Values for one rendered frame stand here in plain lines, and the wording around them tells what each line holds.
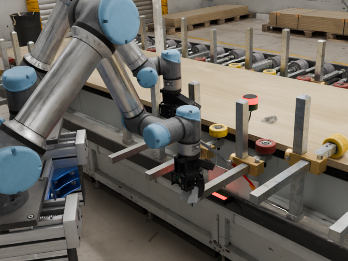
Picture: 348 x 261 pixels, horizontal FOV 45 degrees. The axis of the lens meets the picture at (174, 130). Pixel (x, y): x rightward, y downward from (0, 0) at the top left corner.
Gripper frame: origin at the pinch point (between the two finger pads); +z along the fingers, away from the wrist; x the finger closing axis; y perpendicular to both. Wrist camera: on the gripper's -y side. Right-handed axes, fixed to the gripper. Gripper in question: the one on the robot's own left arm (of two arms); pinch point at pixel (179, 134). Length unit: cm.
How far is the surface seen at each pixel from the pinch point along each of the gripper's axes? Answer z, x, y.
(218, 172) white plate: 14.4, 0.5, -17.6
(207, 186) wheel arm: 5.7, 25.9, -23.4
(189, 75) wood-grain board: 2, -89, 37
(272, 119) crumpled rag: 0.2, -29.0, -31.9
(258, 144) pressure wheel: 1.1, -3.6, -33.0
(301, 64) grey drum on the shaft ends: 8, -157, -19
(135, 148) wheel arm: 8.5, 3.9, 20.5
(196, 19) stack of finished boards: 69, -725, 317
